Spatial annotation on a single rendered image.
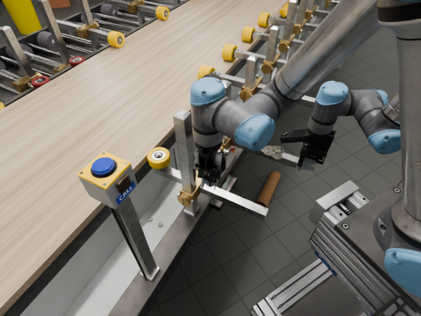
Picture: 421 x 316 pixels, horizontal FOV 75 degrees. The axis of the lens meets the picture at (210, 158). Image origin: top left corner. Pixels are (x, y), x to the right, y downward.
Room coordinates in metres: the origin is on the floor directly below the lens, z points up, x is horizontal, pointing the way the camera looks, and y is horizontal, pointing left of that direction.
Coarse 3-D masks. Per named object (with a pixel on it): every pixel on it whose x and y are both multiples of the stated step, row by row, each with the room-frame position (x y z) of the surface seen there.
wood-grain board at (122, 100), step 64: (192, 0) 2.31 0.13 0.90; (256, 0) 2.29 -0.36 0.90; (128, 64) 1.32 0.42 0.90; (192, 64) 1.32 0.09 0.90; (0, 128) 0.82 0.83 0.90; (64, 128) 0.82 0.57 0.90; (128, 128) 0.82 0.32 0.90; (0, 192) 0.51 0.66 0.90; (64, 192) 0.51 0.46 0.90; (0, 256) 0.30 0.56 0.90
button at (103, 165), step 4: (96, 160) 0.34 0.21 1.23; (100, 160) 0.34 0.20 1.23; (104, 160) 0.34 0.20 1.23; (108, 160) 0.34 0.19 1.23; (112, 160) 0.34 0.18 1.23; (92, 164) 0.33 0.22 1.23; (96, 164) 0.33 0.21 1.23; (100, 164) 0.33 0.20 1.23; (104, 164) 0.33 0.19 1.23; (108, 164) 0.33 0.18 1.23; (112, 164) 0.33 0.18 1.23; (92, 168) 0.32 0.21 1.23; (96, 168) 0.32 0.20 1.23; (100, 168) 0.32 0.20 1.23; (104, 168) 0.32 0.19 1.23; (108, 168) 0.32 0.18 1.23; (112, 168) 0.32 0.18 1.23; (96, 172) 0.31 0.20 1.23; (100, 172) 0.31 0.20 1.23; (104, 172) 0.31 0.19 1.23; (108, 172) 0.32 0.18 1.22
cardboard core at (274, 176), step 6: (270, 174) 1.26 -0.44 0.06; (276, 174) 1.25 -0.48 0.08; (270, 180) 1.20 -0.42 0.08; (276, 180) 1.21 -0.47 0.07; (264, 186) 1.15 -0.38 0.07; (270, 186) 1.14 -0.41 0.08; (264, 192) 1.09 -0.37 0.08; (270, 192) 1.10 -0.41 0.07; (258, 198) 1.06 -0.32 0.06; (264, 198) 1.04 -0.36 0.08; (270, 198) 1.06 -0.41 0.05; (264, 204) 1.01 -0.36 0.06
